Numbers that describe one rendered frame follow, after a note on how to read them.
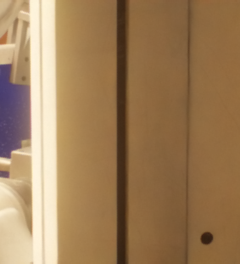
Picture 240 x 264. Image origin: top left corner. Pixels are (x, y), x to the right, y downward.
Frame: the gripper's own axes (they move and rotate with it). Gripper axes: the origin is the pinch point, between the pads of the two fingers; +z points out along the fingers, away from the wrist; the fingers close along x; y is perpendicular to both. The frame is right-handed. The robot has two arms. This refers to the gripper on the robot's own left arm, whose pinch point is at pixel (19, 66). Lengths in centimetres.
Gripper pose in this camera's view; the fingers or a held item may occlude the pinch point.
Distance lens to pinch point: 198.8
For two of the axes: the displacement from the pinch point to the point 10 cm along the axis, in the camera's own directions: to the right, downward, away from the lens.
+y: -8.7, -0.6, -4.9
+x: 4.7, 2.0, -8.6
